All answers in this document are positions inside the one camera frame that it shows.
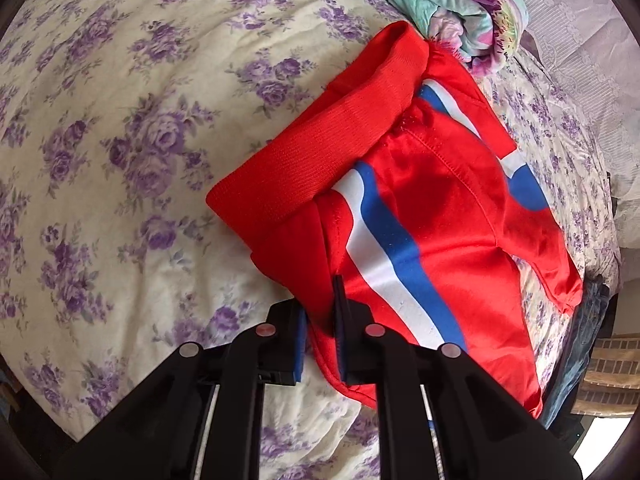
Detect red pants with blue-white stripe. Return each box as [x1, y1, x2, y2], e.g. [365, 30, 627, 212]
[206, 21, 582, 415]

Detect beige checkered curtain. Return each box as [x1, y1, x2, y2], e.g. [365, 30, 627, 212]
[572, 334, 640, 418]

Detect blue denim jeans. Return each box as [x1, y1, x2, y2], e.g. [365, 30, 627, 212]
[538, 275, 610, 428]

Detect purple floral bed sheet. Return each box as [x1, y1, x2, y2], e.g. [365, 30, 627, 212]
[0, 0, 623, 480]

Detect folded colourful floral quilt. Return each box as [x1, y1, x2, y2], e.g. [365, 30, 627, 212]
[387, 0, 528, 78]

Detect white lace headboard cover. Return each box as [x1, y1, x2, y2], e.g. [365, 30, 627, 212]
[524, 0, 639, 249]

